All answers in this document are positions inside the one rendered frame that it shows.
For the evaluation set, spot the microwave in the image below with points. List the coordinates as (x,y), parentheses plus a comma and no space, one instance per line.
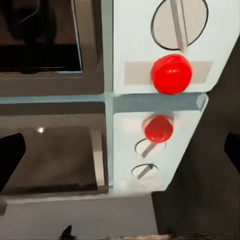
(114,47)

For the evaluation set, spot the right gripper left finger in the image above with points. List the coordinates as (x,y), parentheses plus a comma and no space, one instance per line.
(12,150)

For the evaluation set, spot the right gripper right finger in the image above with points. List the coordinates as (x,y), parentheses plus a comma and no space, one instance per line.
(232,149)

